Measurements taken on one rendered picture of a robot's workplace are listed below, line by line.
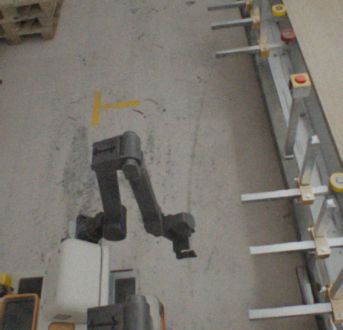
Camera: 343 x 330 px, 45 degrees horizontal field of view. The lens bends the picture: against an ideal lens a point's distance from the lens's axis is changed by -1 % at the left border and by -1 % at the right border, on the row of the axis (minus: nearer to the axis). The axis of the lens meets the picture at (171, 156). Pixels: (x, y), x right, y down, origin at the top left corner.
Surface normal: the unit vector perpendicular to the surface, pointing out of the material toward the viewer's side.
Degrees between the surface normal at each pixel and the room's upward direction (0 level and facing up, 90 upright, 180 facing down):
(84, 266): 42
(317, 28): 0
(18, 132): 0
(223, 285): 0
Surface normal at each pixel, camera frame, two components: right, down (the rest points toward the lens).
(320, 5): -0.12, -0.59
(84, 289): 0.58, -0.52
